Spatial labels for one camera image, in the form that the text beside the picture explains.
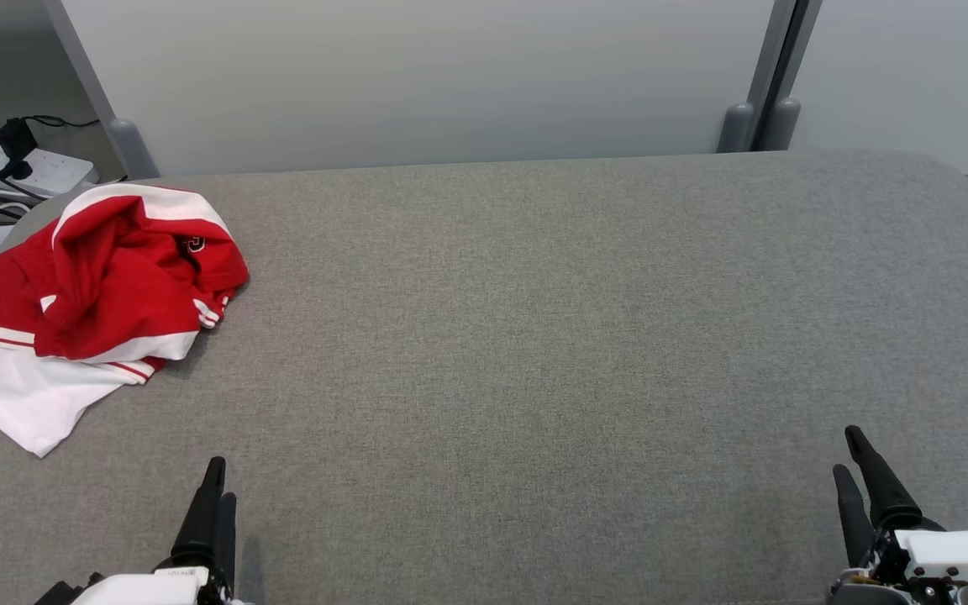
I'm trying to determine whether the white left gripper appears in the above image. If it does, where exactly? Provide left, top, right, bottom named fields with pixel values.
left=72, top=456, right=238, bottom=605

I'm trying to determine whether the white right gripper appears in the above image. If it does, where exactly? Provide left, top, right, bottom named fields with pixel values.
left=829, top=426, right=968, bottom=605

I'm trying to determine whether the red white basketball jersey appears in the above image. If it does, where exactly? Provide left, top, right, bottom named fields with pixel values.
left=0, top=220, right=233, bottom=459

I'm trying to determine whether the large white power strip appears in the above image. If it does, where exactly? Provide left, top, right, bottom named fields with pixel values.
left=0, top=143, right=100, bottom=199

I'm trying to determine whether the black power adapter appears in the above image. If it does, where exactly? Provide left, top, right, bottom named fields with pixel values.
left=0, top=118, right=38, bottom=162

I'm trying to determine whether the dark grey partition post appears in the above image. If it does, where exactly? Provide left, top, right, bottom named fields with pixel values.
left=755, top=0, right=823, bottom=153

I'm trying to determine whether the grey slanted partition post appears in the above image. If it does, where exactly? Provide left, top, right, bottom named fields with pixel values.
left=43, top=0, right=160, bottom=180

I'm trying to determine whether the light grey partition post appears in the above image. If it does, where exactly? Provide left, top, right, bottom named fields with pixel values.
left=717, top=0, right=797, bottom=155

